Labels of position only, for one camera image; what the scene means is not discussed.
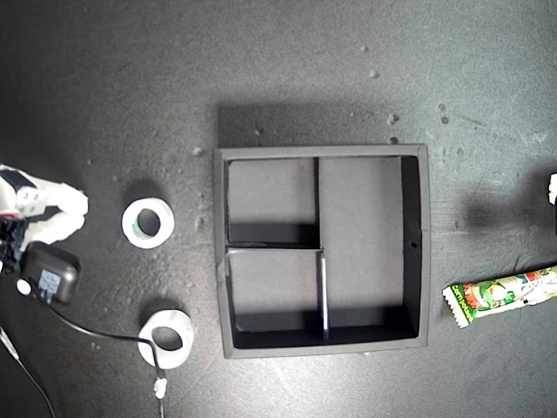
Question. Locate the white tape roll teal core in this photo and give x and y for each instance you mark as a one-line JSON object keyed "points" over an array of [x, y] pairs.
{"points": [[128, 224]]}

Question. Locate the green printed snack bar wrapper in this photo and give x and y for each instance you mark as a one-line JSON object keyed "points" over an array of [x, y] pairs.
{"points": [[491, 296]]}

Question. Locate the black tray with wells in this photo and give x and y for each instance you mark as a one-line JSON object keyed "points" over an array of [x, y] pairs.
{"points": [[361, 239]]}

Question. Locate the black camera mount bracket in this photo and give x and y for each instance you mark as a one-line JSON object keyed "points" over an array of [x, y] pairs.
{"points": [[8, 237]]}

